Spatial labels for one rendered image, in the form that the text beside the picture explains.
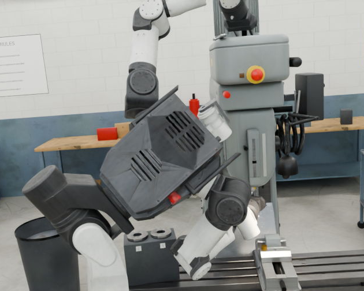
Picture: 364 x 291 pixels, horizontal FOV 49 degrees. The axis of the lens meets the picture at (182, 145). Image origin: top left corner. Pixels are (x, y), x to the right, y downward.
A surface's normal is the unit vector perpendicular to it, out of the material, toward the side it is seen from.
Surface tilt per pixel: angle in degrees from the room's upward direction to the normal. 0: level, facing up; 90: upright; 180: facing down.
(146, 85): 63
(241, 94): 90
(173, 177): 74
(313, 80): 90
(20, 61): 90
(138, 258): 90
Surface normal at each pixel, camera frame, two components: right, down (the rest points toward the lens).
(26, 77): -0.02, 0.21
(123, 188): -0.18, -0.07
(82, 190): 0.34, 0.16
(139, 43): -0.19, -0.30
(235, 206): -0.25, 0.26
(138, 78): 0.18, -0.29
